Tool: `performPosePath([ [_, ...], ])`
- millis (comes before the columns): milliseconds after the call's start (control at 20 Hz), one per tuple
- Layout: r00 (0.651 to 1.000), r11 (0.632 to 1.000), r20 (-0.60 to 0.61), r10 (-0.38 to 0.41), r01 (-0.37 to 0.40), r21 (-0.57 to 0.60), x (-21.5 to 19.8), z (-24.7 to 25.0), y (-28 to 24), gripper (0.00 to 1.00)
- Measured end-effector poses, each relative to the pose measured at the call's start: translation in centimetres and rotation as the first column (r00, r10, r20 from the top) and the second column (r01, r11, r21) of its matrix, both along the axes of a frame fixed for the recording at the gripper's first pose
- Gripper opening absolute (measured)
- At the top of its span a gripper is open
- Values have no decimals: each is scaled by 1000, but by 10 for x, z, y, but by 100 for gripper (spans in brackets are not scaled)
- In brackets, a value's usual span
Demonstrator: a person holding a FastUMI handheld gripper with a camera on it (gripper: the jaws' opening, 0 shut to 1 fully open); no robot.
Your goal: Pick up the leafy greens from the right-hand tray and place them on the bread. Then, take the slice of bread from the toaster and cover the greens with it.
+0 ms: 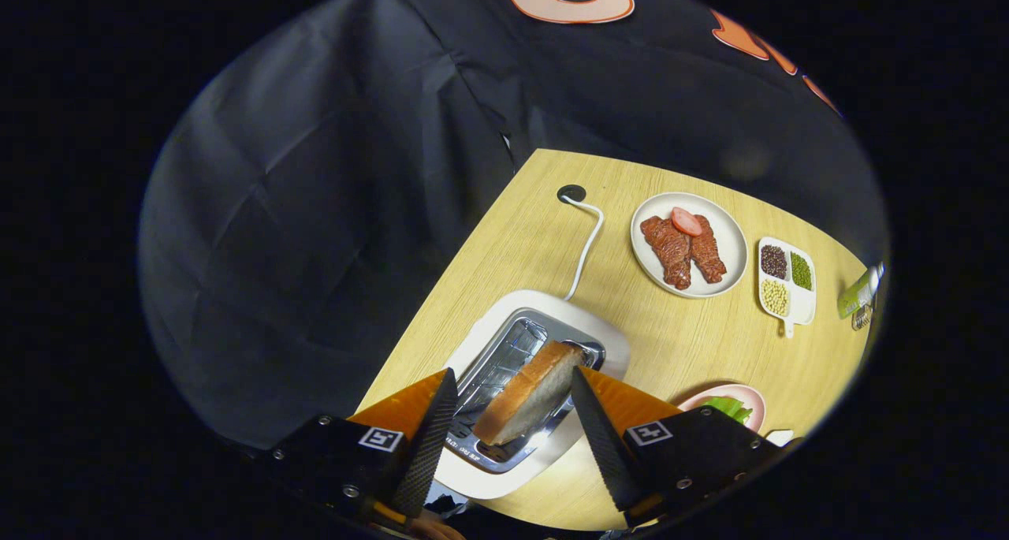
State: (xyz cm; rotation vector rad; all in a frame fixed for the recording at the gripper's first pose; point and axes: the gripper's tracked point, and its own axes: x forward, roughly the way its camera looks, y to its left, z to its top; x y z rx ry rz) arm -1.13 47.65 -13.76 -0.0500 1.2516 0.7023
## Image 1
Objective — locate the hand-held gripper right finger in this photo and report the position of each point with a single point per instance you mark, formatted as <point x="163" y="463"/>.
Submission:
<point x="607" y="445"/>

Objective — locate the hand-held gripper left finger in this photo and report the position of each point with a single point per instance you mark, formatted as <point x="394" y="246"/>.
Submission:
<point x="433" y="445"/>

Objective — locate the toasted bread slice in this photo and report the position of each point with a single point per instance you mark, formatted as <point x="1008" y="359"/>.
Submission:
<point x="524" y="394"/>

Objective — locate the green lettuce leaf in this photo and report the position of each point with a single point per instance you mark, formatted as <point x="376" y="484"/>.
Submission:
<point x="729" y="407"/>

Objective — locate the pink round plate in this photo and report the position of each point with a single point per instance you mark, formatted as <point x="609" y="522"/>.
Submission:
<point x="753" y="402"/>

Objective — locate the white toaster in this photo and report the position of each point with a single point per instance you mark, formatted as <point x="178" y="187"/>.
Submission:
<point x="504" y="303"/>

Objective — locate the white square plate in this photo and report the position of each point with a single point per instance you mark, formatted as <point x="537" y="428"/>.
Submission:
<point x="776" y="437"/>

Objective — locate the brown meat piece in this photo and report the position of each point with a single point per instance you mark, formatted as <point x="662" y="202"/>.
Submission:
<point x="708" y="252"/>
<point x="670" y="252"/>

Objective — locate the pile of yellow soybeans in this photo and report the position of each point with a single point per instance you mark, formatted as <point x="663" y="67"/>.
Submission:
<point x="776" y="297"/>

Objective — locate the red sausage slice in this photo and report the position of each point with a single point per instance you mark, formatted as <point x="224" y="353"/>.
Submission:
<point x="686" y="221"/>

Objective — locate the white round plate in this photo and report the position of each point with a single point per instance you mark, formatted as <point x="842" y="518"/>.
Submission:
<point x="729" y="240"/>

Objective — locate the white divided dish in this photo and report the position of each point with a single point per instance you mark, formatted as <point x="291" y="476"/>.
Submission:
<point x="802" y="307"/>

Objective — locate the pile of black beans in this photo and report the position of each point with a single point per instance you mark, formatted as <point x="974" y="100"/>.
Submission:
<point x="774" y="262"/>

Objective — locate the pile of green beans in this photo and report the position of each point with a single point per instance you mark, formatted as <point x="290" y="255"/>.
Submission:
<point x="802" y="271"/>

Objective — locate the black backdrop cloth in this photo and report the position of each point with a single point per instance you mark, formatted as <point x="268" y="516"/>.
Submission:
<point x="315" y="209"/>

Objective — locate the silver bottle with green label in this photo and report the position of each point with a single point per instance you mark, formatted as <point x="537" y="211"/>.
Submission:
<point x="855" y="296"/>

